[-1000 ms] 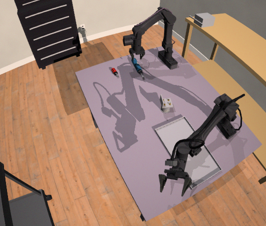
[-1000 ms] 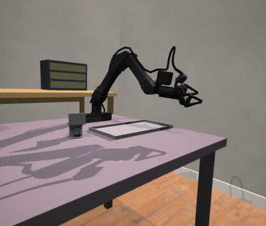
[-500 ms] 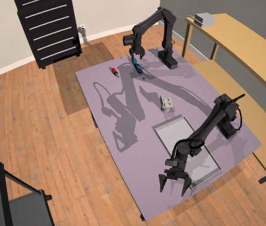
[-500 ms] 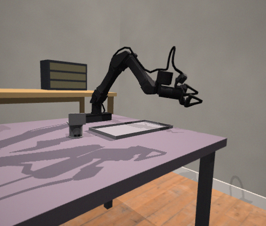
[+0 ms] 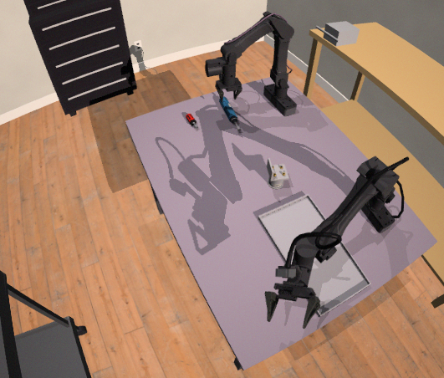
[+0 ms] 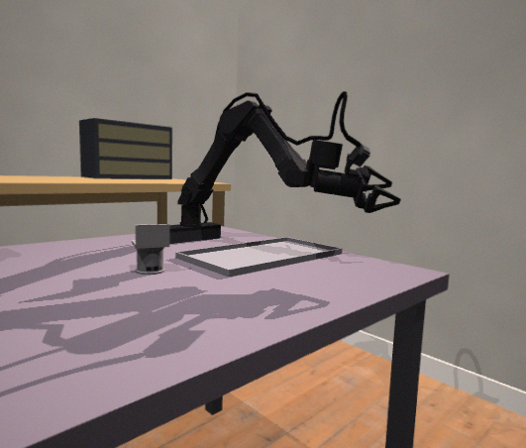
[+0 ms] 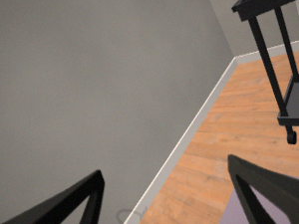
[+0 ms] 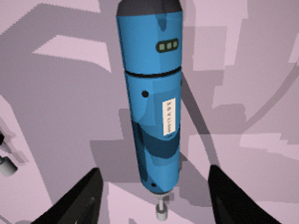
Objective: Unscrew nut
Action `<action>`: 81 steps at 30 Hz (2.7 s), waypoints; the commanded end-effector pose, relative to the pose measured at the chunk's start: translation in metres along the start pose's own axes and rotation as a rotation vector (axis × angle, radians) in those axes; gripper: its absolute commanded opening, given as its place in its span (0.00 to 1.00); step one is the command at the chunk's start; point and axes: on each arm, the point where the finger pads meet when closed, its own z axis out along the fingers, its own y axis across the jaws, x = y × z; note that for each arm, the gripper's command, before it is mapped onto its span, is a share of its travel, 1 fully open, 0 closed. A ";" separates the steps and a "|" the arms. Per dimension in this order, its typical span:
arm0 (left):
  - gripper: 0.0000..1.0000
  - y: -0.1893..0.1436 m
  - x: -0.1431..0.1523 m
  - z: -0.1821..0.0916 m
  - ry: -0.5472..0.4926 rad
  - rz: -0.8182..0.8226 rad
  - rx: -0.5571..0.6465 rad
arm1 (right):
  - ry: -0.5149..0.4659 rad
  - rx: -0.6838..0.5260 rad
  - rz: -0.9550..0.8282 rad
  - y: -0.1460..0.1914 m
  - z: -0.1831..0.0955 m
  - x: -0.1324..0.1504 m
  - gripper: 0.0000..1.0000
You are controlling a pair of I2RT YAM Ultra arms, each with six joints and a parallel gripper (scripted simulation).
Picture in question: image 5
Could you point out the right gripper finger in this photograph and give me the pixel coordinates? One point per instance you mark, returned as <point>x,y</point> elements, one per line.
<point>221,93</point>
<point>236,94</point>

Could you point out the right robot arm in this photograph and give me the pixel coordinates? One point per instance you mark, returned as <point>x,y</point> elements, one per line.
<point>283,32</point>

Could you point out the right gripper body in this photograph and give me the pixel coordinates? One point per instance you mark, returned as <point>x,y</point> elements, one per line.
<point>229,83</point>

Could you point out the white l-shaped bracket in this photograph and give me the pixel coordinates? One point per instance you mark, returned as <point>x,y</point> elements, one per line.
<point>277,170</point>

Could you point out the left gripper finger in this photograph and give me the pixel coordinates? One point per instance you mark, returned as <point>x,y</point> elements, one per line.
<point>271,301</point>
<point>312,304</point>

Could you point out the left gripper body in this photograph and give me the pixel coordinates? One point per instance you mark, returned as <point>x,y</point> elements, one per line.
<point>296,286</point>

